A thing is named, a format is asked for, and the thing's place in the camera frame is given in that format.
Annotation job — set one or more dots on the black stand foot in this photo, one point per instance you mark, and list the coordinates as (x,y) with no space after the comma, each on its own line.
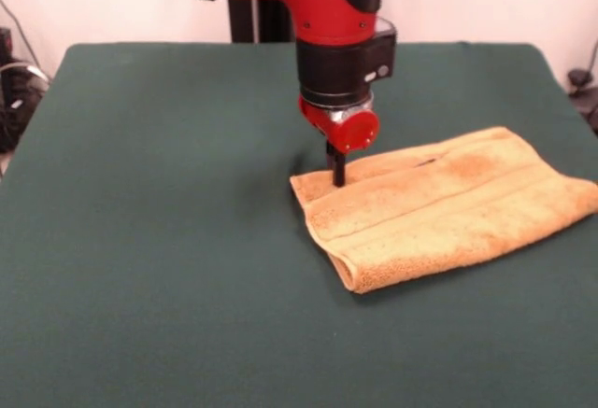
(581,95)
(18,109)

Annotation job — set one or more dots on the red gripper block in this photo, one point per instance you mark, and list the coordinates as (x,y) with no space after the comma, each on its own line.
(355,132)

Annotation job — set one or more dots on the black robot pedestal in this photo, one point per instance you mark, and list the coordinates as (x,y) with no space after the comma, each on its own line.
(266,20)

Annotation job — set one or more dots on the orange terry towel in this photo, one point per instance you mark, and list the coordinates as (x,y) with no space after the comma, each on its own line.
(420,221)

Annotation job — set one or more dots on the small black box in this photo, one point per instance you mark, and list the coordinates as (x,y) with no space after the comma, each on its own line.
(4,44)

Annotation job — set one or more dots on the dark green table cloth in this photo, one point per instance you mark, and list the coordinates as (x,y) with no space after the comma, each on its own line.
(140,240)

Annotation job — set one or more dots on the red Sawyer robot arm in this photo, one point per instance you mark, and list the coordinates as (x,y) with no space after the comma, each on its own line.
(327,62)

